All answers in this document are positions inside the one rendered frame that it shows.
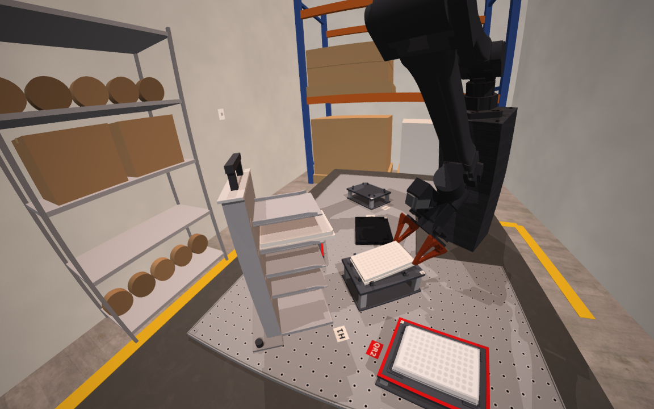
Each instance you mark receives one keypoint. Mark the grey shelf rack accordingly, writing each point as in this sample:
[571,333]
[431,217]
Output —
[279,313]

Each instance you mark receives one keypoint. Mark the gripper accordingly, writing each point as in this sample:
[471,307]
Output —
[431,241]

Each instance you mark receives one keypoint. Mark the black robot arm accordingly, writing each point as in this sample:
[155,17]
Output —
[441,42]

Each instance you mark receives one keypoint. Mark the white rectangular plate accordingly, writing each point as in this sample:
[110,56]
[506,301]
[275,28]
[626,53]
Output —
[295,231]

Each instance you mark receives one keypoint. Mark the dark grey flat nest with red border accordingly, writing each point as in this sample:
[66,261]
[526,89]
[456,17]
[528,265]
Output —
[420,394]

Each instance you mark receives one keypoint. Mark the cream well plate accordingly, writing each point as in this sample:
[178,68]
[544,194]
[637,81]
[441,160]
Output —
[381,262]

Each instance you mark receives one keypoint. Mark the white microplate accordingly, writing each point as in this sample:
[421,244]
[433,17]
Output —
[443,364]

